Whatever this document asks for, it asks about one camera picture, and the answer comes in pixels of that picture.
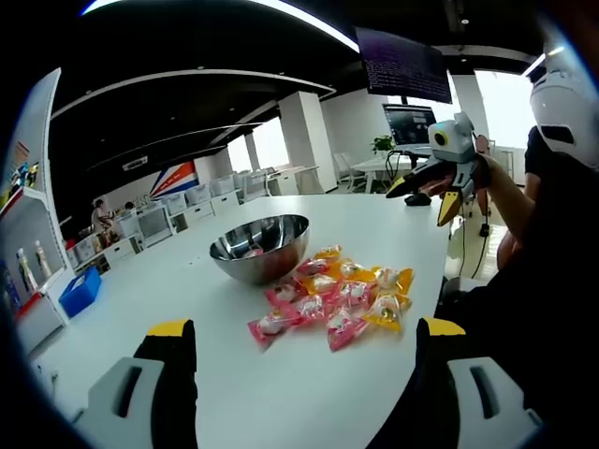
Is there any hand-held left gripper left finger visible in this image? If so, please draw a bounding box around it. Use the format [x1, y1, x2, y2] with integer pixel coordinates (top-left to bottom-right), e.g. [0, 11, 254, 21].
[77, 318, 200, 449]

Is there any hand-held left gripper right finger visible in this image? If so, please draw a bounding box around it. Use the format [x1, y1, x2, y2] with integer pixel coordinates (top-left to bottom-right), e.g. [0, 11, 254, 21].
[411, 316, 544, 449]

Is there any pile of marshmallows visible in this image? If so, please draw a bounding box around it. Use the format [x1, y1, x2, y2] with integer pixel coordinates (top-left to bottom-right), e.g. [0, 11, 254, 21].
[246, 243, 416, 353]

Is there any steel bowl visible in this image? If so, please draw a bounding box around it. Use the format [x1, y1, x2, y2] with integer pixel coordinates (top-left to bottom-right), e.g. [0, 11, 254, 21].
[208, 213, 312, 286]

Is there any person's right hand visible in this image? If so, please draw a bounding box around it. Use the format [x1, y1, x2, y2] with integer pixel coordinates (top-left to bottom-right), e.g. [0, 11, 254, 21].
[417, 176, 458, 197]

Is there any desk monitor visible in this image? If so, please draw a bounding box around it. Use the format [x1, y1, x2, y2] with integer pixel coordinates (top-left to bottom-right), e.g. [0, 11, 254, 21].
[382, 103, 436, 153]

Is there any white office desk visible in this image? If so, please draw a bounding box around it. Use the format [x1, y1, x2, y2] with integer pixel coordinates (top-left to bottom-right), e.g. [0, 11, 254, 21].
[350, 156, 422, 193]

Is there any potted green plant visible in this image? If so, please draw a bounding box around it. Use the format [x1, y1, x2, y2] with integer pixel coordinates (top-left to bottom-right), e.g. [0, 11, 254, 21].
[372, 134, 395, 158]

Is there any person's bare knee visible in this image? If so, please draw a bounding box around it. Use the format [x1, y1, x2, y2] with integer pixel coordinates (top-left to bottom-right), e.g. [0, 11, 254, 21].
[495, 228, 530, 270]

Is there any large dark hanging monitor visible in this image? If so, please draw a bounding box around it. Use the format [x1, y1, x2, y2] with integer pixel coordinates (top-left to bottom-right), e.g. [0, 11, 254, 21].
[354, 25, 454, 105]

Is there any blue plastic bin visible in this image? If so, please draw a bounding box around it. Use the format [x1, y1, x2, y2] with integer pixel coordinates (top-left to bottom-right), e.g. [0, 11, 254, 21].
[58, 266, 103, 319]

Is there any white worn device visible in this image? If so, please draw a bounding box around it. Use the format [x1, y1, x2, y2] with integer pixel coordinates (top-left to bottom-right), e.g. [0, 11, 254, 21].
[528, 44, 599, 172]

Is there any white drink bottle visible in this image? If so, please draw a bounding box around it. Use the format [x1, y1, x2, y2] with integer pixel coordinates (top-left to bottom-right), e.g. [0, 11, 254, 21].
[16, 247, 35, 294]
[33, 239, 51, 282]

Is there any curved ceiling light strip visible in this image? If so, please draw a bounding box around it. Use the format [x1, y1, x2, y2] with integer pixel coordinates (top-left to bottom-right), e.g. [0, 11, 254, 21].
[79, 0, 361, 52]

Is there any white table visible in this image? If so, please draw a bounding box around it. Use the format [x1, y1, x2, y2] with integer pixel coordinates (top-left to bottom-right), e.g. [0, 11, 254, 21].
[27, 194, 453, 449]

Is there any row of white low cabinets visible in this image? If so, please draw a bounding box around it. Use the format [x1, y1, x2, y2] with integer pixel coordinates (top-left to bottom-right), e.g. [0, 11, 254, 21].
[69, 186, 300, 277]

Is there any row of snack bags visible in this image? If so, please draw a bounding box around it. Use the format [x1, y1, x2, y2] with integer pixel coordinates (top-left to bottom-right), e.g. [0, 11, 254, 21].
[2, 161, 41, 205]

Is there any white display shelf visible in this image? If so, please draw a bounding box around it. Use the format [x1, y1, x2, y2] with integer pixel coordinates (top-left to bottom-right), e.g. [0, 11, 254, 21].
[0, 67, 76, 356]

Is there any black cable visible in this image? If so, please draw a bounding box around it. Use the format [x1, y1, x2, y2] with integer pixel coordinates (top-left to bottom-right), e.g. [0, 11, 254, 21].
[456, 200, 490, 282]

